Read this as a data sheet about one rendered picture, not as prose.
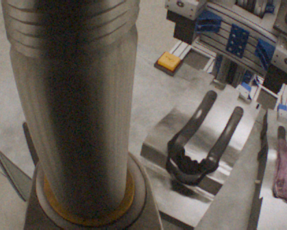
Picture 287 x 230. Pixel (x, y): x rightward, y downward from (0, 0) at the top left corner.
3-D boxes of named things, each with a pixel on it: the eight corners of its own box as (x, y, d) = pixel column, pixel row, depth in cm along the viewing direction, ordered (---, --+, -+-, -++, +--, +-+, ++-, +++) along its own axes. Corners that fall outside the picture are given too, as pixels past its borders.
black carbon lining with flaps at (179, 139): (207, 91, 122) (212, 72, 114) (246, 114, 118) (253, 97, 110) (153, 172, 104) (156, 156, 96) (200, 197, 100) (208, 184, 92)
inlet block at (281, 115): (275, 98, 129) (279, 89, 124) (284, 101, 128) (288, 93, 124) (274, 124, 121) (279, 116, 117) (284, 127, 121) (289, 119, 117)
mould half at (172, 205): (196, 85, 132) (202, 59, 121) (254, 119, 126) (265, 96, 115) (116, 194, 106) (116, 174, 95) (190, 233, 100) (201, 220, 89)
